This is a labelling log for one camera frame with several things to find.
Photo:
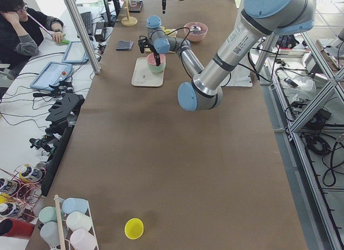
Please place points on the small pink bowl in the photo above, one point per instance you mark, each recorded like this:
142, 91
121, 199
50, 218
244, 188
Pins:
152, 61

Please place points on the large pink bowl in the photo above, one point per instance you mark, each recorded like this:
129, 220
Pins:
195, 37

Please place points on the stacked green bowls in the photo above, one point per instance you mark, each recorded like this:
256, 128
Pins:
156, 69

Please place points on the cream cartoon serving tray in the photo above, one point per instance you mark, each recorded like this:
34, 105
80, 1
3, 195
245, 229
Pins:
144, 77

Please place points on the grey folded cloth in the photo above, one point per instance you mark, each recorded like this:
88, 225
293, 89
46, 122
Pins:
123, 45

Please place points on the wooden mug tree stand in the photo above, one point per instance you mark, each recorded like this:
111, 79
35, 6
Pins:
128, 20

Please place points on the metal ice scoop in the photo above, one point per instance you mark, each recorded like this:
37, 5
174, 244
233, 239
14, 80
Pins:
195, 29

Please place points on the blue teach pendant far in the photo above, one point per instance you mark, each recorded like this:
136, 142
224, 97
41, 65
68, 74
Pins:
75, 54

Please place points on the blue teach pendant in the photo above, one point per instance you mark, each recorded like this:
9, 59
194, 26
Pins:
75, 54
51, 75

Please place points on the blue teach pendant near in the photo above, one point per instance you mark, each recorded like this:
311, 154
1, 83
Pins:
51, 75

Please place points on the black stand holder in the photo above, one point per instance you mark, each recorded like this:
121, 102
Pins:
63, 111

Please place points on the person in black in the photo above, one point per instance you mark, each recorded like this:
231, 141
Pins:
21, 33

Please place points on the yellow plastic cup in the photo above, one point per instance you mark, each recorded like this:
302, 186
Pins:
134, 228

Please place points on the white cup rack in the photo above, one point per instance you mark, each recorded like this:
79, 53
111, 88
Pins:
68, 224

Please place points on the red cup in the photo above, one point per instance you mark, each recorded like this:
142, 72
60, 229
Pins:
16, 228

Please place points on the aluminium frame post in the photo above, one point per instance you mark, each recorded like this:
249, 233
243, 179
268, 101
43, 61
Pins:
81, 31

